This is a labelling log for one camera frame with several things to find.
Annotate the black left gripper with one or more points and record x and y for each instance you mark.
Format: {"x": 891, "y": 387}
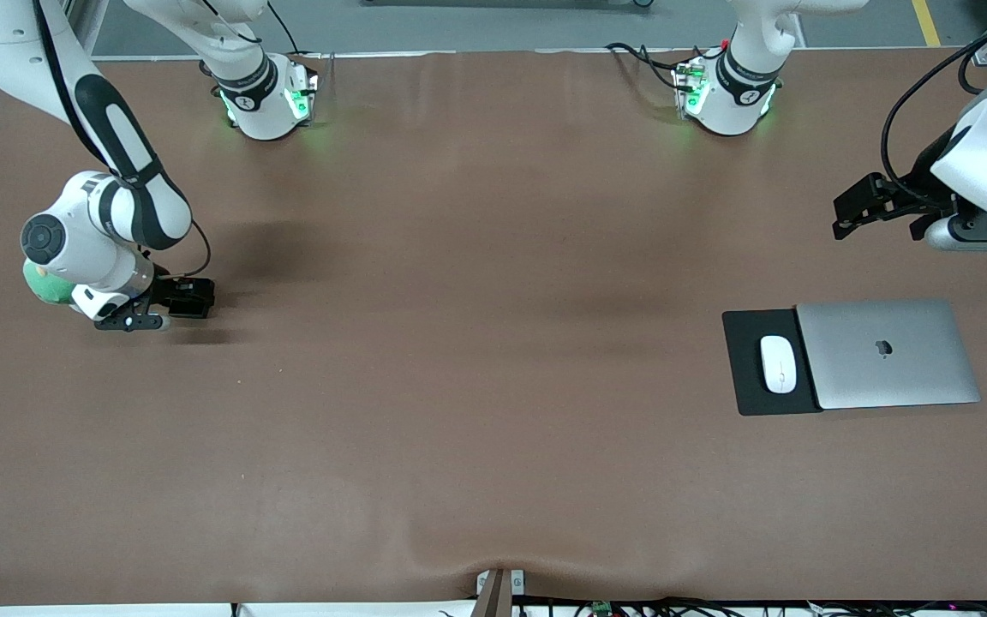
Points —
{"x": 927, "y": 176}

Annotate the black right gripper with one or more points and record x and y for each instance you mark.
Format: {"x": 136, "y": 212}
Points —
{"x": 170, "y": 292}

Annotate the white computer mouse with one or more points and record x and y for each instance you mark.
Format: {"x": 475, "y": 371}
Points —
{"x": 778, "y": 364}

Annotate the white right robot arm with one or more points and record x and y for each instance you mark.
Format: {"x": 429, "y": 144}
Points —
{"x": 61, "y": 248}

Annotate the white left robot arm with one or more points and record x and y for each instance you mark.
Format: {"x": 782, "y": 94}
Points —
{"x": 755, "y": 38}

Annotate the black mouse pad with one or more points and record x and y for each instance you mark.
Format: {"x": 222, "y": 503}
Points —
{"x": 742, "y": 386}

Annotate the silver apple laptop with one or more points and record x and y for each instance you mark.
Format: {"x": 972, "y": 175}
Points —
{"x": 888, "y": 368}

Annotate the green plush dinosaur toy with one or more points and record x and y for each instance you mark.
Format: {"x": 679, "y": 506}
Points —
{"x": 44, "y": 287}

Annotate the brown table cover mat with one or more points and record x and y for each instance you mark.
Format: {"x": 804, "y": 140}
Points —
{"x": 493, "y": 428}

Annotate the small green terminal block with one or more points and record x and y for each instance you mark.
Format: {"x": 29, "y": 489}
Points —
{"x": 602, "y": 608}

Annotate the metal bracket with brown post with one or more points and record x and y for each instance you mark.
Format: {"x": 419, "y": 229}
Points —
{"x": 498, "y": 591}

